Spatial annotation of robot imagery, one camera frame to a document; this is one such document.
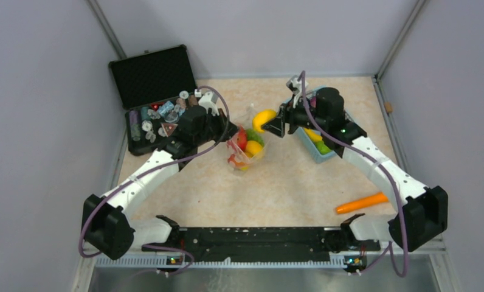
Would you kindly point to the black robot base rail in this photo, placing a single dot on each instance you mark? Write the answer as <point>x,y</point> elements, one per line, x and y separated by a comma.
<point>266,245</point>

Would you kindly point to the orange toy carrot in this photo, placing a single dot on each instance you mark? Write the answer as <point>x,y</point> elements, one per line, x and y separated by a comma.
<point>362,203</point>

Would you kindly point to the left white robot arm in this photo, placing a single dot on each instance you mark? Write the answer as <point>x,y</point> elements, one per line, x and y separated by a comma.
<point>106,221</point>

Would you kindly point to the small yellow toy lemon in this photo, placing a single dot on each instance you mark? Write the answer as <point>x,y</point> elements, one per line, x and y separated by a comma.
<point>262,118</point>

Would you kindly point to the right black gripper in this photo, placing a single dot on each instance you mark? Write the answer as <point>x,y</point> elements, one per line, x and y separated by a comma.
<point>287,113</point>

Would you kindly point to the yellow toy banana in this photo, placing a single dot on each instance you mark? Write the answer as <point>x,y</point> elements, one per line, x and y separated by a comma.
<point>313,136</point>

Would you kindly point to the green toy lime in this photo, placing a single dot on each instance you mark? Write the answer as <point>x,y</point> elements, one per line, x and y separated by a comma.
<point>322,148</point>

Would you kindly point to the black poker chip case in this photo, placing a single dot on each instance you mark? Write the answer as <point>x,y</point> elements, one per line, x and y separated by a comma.
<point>148,79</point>

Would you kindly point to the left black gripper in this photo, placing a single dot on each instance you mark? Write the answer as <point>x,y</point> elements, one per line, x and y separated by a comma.
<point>221,118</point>

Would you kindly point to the green toy grapes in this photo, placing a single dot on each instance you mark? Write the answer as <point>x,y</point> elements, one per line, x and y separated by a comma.
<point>252,135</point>

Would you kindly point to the clear dotted zip bag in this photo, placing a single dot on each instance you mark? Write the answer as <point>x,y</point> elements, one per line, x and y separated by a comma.
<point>236,157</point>

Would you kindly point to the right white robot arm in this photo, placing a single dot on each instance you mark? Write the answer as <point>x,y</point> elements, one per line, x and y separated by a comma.
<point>421,211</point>

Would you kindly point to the red toy apple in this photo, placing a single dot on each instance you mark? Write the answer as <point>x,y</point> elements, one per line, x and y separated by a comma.
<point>241,140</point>

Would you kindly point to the blue perforated plastic basket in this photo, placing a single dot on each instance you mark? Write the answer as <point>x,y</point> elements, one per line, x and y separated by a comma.
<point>310,145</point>

